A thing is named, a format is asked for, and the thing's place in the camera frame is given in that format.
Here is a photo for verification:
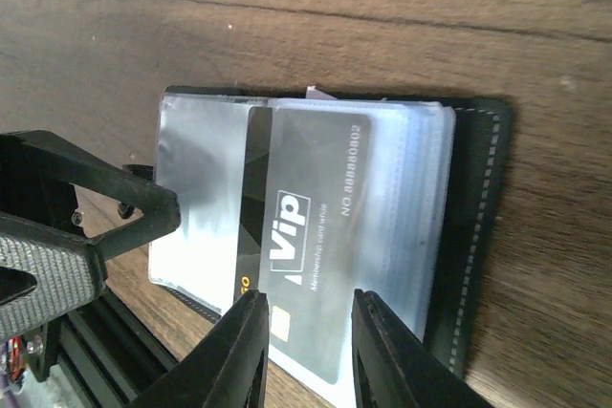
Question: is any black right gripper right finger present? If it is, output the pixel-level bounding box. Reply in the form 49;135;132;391
351;290;491;408

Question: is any black leather card holder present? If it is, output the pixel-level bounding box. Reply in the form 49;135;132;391
148;87;513;407

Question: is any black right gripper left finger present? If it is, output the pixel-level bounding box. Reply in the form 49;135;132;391
129;290;270;408

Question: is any grey card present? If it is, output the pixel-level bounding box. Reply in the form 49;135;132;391
241;107;372;384

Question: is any black aluminium front rail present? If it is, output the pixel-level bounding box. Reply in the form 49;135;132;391
54;290;178;407

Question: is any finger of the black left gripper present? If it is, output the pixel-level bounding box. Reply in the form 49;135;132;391
1;130;181;260
1;213;106;341

